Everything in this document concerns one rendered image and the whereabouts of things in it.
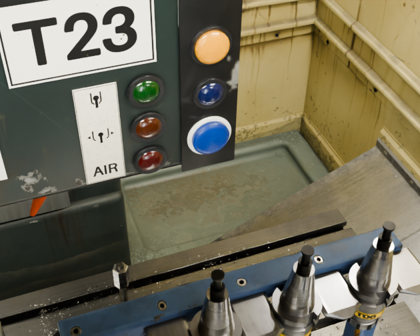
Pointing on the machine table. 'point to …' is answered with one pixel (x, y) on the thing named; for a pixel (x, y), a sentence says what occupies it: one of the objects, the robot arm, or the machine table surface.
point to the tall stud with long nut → (121, 279)
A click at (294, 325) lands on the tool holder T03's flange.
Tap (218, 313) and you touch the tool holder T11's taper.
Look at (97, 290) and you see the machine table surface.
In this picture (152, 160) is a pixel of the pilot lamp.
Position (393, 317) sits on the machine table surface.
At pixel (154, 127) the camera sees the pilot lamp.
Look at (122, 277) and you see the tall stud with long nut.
